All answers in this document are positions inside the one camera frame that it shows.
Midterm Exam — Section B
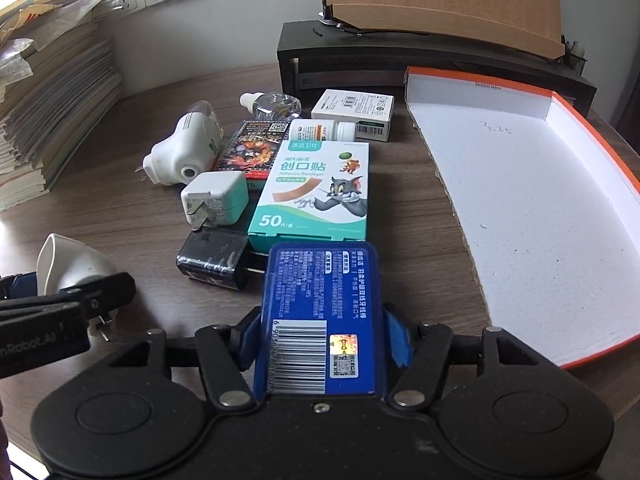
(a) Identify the white medicine box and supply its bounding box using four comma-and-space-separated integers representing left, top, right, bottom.
311, 89, 395, 142

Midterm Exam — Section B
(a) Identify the stack of books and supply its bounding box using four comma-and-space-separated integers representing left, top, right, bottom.
1, 0, 122, 209

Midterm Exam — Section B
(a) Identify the orange white cardboard box lid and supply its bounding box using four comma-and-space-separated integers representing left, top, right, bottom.
406, 67, 639, 367

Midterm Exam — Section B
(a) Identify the white USB charger cube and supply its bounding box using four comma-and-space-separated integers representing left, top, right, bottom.
180, 170, 248, 230

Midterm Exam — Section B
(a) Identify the blue dental floss box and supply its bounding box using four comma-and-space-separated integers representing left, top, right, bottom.
254, 242, 386, 396

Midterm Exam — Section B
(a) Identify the clear liquid refill bottle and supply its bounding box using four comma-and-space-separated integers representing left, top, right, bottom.
239, 92, 303, 122

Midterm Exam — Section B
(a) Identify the playing cards box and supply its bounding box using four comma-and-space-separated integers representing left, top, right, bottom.
213, 120, 290, 191

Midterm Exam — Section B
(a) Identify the white mosquito repellent plug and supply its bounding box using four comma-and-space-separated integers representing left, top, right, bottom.
140, 101, 224, 186

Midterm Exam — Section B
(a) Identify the teal adhesive bandage box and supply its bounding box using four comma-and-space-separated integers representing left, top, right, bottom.
247, 140, 370, 252

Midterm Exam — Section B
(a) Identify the black power adapter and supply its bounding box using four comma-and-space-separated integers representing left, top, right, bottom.
176, 228, 267, 290

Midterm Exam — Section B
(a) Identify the small white plug device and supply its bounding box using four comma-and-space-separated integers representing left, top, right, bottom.
34, 232, 122, 344

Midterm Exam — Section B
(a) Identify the black monitor riser stand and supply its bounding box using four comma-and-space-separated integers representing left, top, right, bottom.
277, 21, 597, 115

